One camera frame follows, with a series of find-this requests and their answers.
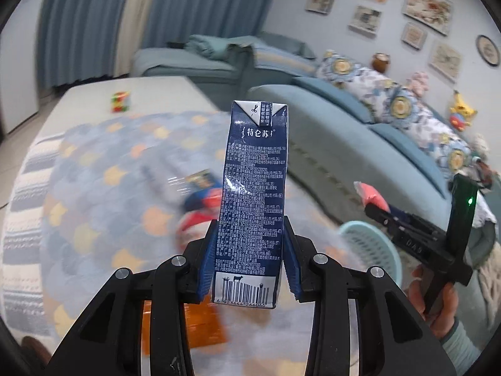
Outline pink soft packet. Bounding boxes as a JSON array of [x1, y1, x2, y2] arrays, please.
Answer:
[[353, 181, 390, 212]]

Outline orange snack wrapper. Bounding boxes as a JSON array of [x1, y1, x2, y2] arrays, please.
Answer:
[[141, 296, 228, 357]]

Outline red white paper cup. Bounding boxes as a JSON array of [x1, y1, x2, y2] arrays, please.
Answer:
[[176, 188, 223, 251]]

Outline blue milk carton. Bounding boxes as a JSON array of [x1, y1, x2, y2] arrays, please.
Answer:
[[212, 100, 289, 309]]

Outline red blue card box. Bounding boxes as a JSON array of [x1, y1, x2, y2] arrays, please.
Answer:
[[185, 169, 222, 200]]

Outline person right hand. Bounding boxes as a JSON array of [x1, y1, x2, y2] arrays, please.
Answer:
[[406, 264, 459, 340]]

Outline light blue perforated basket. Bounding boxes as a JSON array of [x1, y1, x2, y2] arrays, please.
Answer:
[[339, 221, 402, 286]]

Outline white fringed blanket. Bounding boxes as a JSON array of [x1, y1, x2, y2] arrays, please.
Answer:
[[478, 242, 501, 328]]

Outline teal sofa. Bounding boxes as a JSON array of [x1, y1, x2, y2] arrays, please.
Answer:
[[131, 30, 501, 322]]

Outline striped floor rug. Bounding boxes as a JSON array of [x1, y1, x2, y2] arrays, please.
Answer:
[[1, 133, 64, 338]]

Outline floral sofa cushions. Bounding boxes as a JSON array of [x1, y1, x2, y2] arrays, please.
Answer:
[[316, 49, 473, 180]]

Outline yellow plush toy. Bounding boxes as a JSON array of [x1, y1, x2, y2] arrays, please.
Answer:
[[449, 90, 477, 132]]

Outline pink plush toy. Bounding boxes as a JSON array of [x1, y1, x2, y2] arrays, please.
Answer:
[[406, 71, 429, 98]]

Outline patterned grey tablecloth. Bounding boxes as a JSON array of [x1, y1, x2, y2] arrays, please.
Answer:
[[38, 111, 354, 376]]

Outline brown plush toy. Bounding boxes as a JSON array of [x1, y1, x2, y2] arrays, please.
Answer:
[[371, 53, 390, 74]]

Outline colourful puzzle cube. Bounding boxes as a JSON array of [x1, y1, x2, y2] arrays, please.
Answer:
[[111, 92, 131, 113]]

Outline blue curtains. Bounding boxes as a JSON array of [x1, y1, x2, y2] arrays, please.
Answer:
[[37, 0, 272, 90]]

